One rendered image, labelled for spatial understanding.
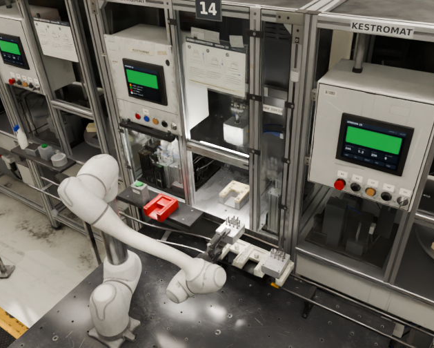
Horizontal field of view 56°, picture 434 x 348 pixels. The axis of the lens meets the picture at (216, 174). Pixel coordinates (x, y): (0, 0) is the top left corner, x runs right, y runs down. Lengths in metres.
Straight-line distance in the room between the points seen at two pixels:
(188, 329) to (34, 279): 1.73
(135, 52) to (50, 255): 2.09
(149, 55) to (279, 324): 1.41
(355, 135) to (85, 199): 1.03
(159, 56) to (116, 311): 1.16
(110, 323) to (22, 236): 2.09
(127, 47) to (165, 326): 1.35
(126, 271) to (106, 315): 0.22
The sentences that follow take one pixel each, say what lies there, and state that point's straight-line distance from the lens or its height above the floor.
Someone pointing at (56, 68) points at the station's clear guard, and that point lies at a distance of 2.66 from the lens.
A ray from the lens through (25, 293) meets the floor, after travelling 3.46.
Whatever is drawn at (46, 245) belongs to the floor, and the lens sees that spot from 3.76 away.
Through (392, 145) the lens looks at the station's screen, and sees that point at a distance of 1.59.
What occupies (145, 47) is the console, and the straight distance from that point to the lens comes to 2.01.
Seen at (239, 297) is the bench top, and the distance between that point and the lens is 2.19.
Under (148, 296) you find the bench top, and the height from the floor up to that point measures 0.68.
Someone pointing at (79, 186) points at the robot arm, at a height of 1.52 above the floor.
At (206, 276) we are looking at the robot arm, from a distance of 1.61.
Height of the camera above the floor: 2.41
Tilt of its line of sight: 35 degrees down
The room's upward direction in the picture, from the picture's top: 3 degrees counter-clockwise
